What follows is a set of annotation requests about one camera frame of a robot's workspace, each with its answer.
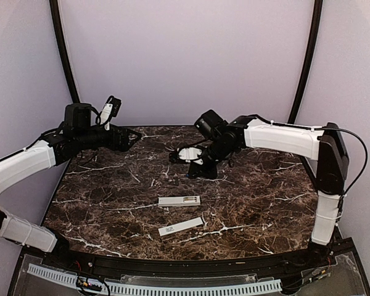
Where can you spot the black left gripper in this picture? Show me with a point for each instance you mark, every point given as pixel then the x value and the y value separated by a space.
pixel 123 145

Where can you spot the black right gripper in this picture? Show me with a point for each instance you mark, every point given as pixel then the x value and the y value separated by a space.
pixel 195 171

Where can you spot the white remote control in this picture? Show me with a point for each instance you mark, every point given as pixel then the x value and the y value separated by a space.
pixel 178 201

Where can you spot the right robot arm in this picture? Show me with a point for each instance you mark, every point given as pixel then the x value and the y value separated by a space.
pixel 322 144

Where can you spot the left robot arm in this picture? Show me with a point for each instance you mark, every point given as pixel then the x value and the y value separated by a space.
pixel 83 128

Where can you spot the white remote battery cover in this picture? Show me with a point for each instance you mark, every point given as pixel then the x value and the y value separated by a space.
pixel 166 230

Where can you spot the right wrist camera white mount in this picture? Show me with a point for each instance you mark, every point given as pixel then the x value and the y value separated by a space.
pixel 187 155

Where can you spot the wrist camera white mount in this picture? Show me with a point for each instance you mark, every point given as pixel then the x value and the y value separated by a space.
pixel 187 155
pixel 110 110

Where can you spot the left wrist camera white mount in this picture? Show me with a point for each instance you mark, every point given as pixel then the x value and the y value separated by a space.
pixel 110 110

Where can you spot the white slotted cable duct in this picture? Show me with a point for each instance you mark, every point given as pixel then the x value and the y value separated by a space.
pixel 143 285

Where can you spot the black left corner post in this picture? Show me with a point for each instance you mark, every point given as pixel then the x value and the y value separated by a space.
pixel 62 49

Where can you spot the black corner post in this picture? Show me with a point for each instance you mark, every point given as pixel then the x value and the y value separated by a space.
pixel 307 62
pixel 62 49

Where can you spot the black front rail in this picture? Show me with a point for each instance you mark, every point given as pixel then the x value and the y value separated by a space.
pixel 282 264

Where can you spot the black right corner post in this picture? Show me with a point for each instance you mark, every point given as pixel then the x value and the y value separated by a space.
pixel 307 62

